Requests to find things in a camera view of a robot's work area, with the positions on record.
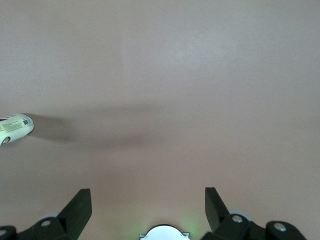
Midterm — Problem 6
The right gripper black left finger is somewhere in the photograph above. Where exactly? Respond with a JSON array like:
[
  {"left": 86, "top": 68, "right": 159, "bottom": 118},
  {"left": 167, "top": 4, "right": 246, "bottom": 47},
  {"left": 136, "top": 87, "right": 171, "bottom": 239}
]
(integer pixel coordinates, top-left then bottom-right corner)
[{"left": 0, "top": 188, "right": 93, "bottom": 240}]

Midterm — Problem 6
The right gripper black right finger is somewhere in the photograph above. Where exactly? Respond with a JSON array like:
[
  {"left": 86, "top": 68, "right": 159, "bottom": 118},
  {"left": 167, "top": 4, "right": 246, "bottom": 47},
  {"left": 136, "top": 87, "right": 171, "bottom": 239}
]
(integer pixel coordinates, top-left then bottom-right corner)
[{"left": 203, "top": 186, "right": 307, "bottom": 240}]

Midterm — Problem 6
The white navy tennis ball can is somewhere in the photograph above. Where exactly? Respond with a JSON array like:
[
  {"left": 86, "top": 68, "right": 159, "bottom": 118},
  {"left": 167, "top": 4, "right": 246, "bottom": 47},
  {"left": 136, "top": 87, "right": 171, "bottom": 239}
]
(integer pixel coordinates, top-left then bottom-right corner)
[{"left": 0, "top": 113, "right": 35, "bottom": 149}]

